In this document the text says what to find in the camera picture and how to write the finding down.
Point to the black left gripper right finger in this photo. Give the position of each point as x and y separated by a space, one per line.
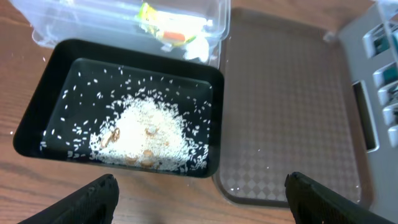
312 203

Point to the white tissue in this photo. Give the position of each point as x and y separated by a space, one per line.
198 48

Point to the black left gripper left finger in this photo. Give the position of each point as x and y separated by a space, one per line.
92 204

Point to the clear plastic waste bin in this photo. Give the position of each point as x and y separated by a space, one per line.
114 23

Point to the brown serving tray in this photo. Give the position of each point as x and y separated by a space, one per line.
289 106

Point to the spilled rice pile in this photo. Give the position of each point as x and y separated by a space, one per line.
143 133

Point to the light blue bowl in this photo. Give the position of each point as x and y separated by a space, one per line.
380 42

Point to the grey dishwasher rack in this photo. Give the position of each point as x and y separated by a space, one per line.
375 81

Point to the green snack wrapper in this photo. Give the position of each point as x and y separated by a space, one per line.
170 28

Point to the black waste tray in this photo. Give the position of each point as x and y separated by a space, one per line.
82 83

